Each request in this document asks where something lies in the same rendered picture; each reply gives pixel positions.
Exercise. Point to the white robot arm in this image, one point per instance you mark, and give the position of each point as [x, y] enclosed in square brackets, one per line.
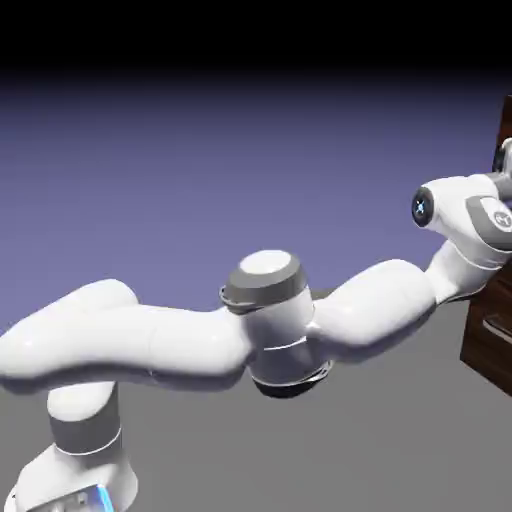
[192, 344]

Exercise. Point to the dark wood cabinet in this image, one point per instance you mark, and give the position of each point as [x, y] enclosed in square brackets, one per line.
[478, 360]

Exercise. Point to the dark wood drawer front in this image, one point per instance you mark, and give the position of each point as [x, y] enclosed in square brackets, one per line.
[480, 362]

